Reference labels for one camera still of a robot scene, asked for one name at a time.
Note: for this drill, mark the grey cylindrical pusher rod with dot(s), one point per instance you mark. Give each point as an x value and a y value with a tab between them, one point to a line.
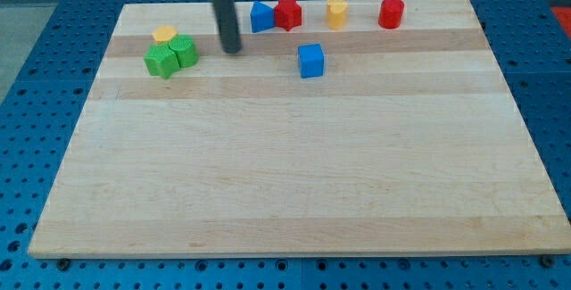
228	25

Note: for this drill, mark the yellow heart block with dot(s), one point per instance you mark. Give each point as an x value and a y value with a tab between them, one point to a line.
336	13

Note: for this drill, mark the blue triangle block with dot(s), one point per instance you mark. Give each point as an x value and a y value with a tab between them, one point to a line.
262	17

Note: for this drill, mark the green cylinder block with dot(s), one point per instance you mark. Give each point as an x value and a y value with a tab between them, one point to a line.
185	50

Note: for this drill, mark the red star block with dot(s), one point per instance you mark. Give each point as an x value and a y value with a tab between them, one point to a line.
287	14

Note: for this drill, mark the yellow hexagon block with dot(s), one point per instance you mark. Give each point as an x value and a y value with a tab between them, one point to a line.
164	34

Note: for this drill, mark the green star block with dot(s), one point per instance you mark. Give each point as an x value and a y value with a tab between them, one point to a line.
161	61

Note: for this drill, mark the blue cube block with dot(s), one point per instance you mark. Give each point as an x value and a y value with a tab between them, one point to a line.
311	61

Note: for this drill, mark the red cylinder block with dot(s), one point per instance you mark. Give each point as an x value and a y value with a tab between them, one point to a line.
390	15

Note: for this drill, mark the light wooden board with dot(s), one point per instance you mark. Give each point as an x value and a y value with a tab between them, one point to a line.
409	144

